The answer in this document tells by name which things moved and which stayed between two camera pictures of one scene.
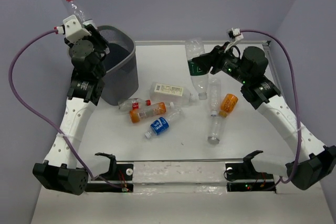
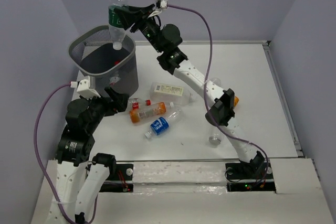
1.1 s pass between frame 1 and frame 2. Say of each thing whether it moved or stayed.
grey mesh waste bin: stayed
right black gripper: moved
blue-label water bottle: stayed
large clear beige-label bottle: stayed
